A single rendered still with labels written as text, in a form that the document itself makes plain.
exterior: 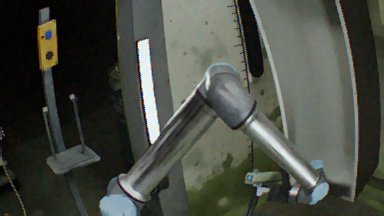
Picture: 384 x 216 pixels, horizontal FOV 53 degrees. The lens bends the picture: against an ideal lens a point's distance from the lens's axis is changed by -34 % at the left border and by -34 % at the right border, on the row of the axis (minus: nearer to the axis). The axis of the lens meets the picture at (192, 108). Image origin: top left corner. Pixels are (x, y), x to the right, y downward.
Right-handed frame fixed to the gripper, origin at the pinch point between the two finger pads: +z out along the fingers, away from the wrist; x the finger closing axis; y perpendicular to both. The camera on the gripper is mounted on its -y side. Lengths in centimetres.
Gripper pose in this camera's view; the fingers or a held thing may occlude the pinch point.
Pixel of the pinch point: (257, 183)
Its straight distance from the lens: 220.4
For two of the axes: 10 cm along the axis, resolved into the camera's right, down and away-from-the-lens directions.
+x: 5.4, 1.3, 8.3
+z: -8.2, -1.6, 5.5
